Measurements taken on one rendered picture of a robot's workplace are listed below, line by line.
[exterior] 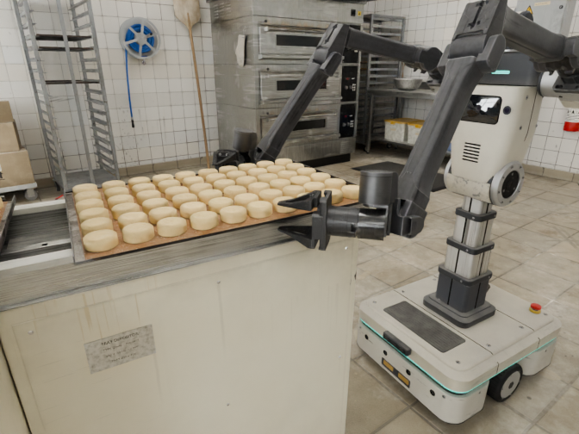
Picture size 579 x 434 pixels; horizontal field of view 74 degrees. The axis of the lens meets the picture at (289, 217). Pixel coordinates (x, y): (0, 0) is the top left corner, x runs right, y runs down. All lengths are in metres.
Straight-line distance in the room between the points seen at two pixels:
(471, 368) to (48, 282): 1.25
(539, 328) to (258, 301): 1.23
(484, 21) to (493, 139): 0.56
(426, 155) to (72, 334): 0.70
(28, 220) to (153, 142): 3.96
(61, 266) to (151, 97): 4.20
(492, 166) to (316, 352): 0.83
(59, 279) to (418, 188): 0.63
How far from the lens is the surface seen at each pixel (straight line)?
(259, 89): 4.23
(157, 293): 0.73
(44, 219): 0.98
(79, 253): 0.69
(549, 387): 1.95
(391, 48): 1.41
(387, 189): 0.70
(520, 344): 1.68
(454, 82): 0.86
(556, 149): 5.26
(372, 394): 1.66
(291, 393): 1.04
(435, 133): 0.80
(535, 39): 1.10
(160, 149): 4.91
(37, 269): 0.70
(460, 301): 1.63
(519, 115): 1.40
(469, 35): 0.93
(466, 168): 1.46
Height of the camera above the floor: 1.17
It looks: 21 degrees down
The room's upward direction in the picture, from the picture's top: straight up
